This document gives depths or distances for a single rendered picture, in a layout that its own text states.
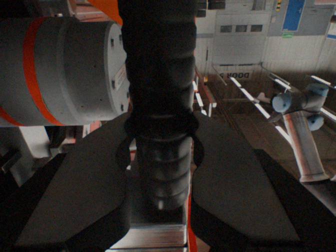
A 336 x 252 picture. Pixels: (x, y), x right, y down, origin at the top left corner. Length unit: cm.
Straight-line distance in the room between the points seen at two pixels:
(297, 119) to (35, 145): 85
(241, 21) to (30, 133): 1373
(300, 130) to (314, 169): 15
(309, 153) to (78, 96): 83
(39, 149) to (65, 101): 16
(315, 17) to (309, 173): 1506
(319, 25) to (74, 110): 1593
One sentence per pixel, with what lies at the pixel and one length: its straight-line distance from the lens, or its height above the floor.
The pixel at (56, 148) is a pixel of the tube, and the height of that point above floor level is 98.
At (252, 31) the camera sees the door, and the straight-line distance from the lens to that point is 1418.
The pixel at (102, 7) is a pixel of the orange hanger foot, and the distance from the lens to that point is 72.
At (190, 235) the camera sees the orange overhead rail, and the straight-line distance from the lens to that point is 309.
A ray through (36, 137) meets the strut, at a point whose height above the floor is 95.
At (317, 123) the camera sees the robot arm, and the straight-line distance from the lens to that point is 107.
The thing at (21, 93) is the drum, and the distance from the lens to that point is 27.
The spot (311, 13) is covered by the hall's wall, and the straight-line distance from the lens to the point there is 1564.
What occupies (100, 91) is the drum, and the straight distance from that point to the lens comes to 24.
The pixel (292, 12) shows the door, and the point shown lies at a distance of 1502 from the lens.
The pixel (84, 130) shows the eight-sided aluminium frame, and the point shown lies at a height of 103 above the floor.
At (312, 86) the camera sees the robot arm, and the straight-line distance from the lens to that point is 102.
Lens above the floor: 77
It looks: 30 degrees up
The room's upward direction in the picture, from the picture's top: 179 degrees clockwise
